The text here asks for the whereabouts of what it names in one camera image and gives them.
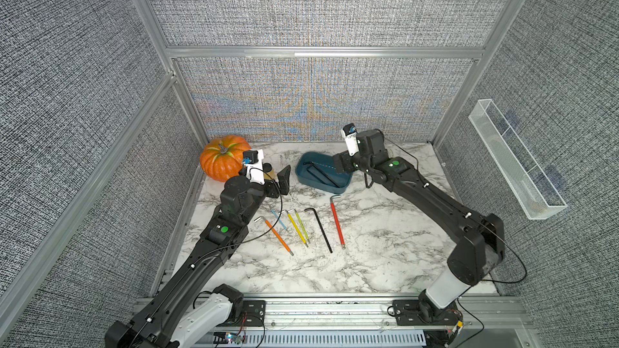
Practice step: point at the orange pumpkin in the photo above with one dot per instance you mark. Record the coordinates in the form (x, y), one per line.
(222, 158)

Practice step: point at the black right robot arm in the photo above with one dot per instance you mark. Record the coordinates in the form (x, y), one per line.
(479, 239)

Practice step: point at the orange handled hex key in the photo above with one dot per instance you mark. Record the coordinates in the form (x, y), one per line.
(274, 231)

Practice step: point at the yellow jar with black lid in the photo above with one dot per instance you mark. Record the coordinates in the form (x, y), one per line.
(268, 169)

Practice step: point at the lime green handled hex key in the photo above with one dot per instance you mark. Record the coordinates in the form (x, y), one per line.
(303, 228)

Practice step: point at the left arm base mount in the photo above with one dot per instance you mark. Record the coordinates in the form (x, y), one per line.
(243, 312)

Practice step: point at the clear acrylic wall tray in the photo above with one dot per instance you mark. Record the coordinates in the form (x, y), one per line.
(528, 181)

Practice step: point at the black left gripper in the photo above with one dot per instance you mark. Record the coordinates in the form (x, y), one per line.
(282, 188)

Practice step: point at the yellow handled hex key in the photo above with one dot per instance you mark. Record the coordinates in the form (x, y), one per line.
(297, 229)

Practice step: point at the teal plastic storage box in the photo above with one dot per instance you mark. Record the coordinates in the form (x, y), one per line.
(326, 163)

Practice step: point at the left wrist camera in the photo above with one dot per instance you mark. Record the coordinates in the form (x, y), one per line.
(253, 166)

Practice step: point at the thin black hex key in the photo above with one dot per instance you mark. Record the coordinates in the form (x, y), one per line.
(311, 165)

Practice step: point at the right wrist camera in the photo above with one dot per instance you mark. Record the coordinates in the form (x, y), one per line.
(349, 134)

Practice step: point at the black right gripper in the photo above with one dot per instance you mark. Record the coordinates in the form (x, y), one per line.
(347, 160)

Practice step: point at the blue handled hex key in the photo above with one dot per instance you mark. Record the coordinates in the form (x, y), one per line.
(280, 221)

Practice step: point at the white slotted cable duct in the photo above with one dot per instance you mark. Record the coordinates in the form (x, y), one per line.
(320, 338)

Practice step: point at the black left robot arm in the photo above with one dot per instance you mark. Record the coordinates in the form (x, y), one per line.
(171, 319)

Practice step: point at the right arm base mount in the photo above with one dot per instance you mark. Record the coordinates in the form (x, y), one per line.
(421, 311)

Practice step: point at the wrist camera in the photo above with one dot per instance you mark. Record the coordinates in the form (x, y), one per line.
(349, 134)
(253, 166)

